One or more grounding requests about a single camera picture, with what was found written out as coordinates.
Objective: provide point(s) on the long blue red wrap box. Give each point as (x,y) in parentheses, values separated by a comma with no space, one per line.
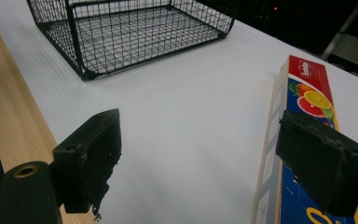
(304,102)

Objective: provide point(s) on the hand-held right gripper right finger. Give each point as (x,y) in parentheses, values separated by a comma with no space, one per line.
(320,161)

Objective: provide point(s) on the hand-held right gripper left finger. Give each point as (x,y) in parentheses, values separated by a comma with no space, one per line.
(87,161)

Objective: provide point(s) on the metal stand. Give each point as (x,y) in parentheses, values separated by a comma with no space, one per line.
(345,31)

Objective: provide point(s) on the wooden table edge strip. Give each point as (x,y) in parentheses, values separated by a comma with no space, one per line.
(9,102)

